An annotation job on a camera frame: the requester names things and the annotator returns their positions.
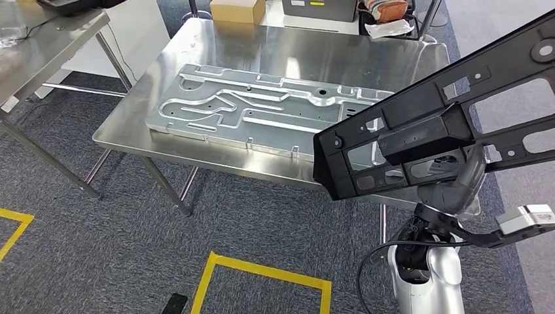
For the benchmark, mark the black plastic plate bracket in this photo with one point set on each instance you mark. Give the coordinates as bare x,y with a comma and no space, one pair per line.
416,108

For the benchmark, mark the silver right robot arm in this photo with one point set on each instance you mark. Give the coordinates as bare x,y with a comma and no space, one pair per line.
429,294

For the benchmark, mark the grey metal part tray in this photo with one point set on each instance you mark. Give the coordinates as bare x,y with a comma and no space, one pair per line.
269,125

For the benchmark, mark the stainless steel workbench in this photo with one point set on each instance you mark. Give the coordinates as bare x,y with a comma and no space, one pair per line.
303,47
43,47

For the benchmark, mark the yellow floor tape square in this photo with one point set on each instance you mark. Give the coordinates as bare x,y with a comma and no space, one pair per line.
19,229
260,269

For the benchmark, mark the brown cardboard box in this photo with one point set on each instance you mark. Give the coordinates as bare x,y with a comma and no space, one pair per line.
236,11

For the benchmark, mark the grey equipment case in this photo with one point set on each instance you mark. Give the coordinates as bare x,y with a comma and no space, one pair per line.
321,11

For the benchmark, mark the silver stanchion with round base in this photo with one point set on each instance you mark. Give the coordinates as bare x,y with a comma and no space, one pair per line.
197,16

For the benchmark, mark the white plastic bag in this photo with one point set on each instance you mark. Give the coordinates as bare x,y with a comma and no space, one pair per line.
388,29

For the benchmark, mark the orange bag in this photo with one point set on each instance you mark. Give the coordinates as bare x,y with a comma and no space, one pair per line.
388,11

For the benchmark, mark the white cabinet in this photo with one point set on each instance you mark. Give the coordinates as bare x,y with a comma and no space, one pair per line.
138,26

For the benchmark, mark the black device on bench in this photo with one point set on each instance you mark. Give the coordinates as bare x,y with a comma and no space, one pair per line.
69,5

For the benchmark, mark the black chair frame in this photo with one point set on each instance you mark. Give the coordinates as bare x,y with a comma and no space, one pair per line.
362,26

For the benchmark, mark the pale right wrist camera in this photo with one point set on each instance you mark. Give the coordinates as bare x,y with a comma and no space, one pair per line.
524,219

